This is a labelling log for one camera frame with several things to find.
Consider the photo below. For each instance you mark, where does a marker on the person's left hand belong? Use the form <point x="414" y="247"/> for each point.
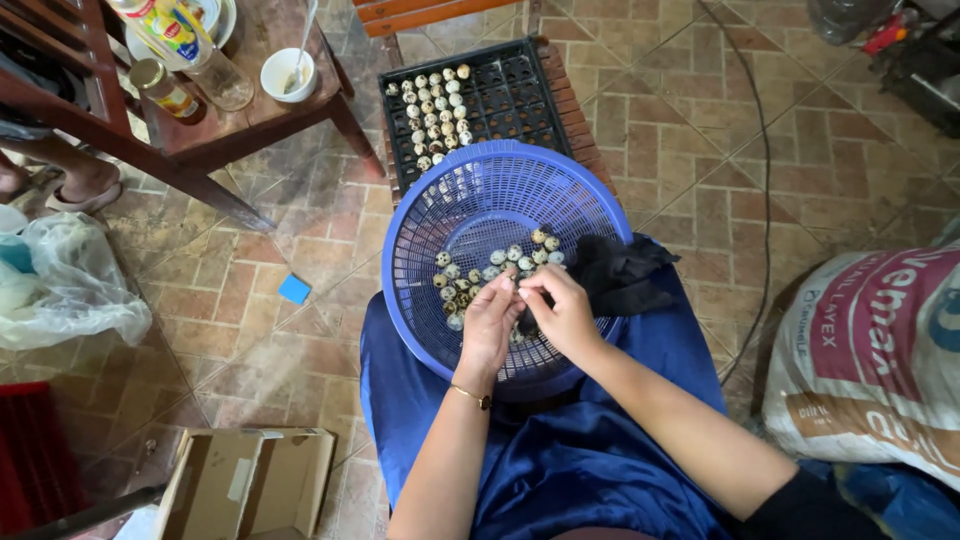
<point x="486" y="330"/>

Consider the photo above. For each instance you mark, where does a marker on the person's right hand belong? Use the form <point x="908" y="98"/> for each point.
<point x="568" y="315"/>

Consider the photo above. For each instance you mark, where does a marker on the black cloth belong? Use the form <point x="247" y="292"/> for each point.
<point x="622" y="276"/>

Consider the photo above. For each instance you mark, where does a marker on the heap of loose quail eggs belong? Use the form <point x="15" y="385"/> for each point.
<point x="451" y="291"/>

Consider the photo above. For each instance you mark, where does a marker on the blue plastic mesh basket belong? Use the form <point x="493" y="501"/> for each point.
<point x="480" y="199"/>

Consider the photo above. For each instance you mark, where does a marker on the blue satin skirt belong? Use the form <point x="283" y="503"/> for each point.
<point x="562" y="472"/>

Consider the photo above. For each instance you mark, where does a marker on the blue sponge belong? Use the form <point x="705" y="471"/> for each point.
<point x="295" y="289"/>

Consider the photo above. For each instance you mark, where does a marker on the black plastic egg tray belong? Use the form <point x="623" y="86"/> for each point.
<point x="517" y="97"/>

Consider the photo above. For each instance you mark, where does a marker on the rows of trayed quail eggs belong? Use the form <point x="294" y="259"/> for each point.
<point x="435" y="112"/>

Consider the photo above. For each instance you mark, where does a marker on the white printed feed sack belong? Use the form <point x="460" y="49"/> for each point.
<point x="870" y="360"/>

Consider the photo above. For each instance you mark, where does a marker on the open cardboard box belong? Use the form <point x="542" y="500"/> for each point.
<point x="217" y="480"/>

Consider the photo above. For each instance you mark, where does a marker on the dark wooden table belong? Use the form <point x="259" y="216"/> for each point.
<point x="251" y="127"/>

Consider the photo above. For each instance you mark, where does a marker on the black sleeve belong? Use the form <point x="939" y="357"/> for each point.
<point x="810" y="510"/>

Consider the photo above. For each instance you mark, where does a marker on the orange wooden bench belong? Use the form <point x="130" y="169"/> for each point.
<point x="420" y="13"/>

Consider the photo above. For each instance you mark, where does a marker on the white cup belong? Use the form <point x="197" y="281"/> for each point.
<point x="281" y="79"/>

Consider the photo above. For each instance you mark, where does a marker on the blue tarp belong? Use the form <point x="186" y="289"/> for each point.
<point x="915" y="502"/>

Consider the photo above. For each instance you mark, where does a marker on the glass jar with gold lid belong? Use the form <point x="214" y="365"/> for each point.
<point x="166" y="91"/>

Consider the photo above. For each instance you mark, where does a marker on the grey crumpled plastic bag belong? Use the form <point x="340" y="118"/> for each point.
<point x="844" y="19"/>

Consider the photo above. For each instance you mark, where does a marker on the white plate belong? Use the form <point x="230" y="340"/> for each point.
<point x="223" y="21"/>

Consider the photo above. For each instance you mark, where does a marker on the beige sandal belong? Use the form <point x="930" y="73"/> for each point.
<point x="94" y="202"/>

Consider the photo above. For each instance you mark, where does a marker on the clear plastic bag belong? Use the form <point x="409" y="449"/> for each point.
<point x="75" y="285"/>

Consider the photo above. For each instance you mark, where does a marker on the clear plastic bottle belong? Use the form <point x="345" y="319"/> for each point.
<point x="184" y="45"/>

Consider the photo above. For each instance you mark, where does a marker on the red packet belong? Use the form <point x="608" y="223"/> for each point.
<point x="889" y="34"/>

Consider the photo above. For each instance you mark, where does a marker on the dark metal rod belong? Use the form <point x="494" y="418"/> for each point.
<point x="97" y="510"/>

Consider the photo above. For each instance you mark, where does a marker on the black crate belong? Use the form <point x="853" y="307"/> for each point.
<point x="926" y="75"/>

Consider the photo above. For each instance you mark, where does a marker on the dark wooden chair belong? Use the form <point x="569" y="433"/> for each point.
<point x="90" y="124"/>

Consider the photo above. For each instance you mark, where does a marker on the red mat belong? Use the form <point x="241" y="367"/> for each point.
<point x="34" y="457"/>

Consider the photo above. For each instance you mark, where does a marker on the white plastic container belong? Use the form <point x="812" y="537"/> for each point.
<point x="10" y="219"/>

